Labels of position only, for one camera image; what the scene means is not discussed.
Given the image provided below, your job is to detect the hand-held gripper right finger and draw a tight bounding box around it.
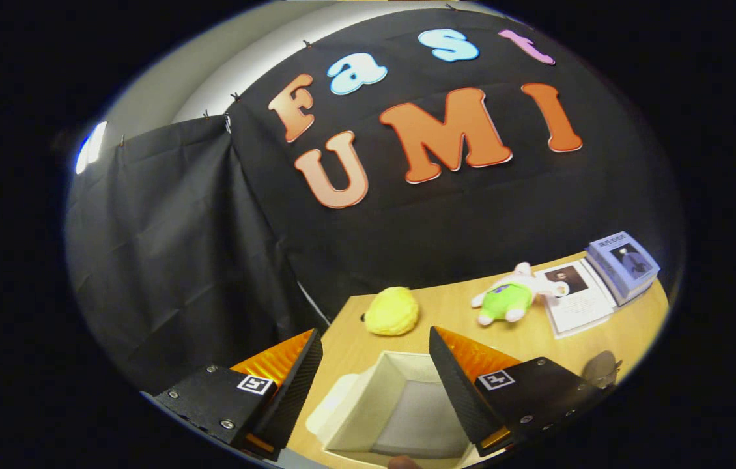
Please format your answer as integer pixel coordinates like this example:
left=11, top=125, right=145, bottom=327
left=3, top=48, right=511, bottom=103
left=429, top=326, right=610, bottom=457

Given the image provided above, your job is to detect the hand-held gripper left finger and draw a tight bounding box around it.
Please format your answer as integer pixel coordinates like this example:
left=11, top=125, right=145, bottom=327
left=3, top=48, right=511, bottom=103
left=153, top=328, right=324, bottom=462

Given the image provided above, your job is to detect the beige fabric storage box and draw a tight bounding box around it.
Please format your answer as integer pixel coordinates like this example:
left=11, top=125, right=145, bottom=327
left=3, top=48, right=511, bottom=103
left=305, top=351, right=498, bottom=469

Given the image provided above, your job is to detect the brown furry shoe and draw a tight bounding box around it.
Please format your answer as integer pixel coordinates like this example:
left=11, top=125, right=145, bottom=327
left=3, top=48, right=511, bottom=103
left=581, top=350, right=623, bottom=391

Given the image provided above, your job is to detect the yellow plush toy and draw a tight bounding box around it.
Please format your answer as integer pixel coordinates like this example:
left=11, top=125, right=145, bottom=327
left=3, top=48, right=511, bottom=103
left=363, top=287, right=420, bottom=337

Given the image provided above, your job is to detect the green and pink plush toy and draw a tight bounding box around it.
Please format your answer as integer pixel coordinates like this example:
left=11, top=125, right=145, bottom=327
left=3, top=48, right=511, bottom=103
left=470, top=262, right=569, bottom=326

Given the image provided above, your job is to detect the white book with portrait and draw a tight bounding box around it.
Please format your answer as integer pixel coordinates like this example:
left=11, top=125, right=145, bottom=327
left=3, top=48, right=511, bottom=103
left=535, top=258, right=617, bottom=340

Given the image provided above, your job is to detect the black backdrop cloth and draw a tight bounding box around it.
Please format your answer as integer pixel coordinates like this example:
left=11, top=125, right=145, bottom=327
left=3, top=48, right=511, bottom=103
left=65, top=0, right=688, bottom=399

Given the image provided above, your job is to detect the blue cover book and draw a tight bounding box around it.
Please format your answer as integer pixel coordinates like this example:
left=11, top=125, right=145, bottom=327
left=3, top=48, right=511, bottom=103
left=584, top=231, right=661, bottom=302

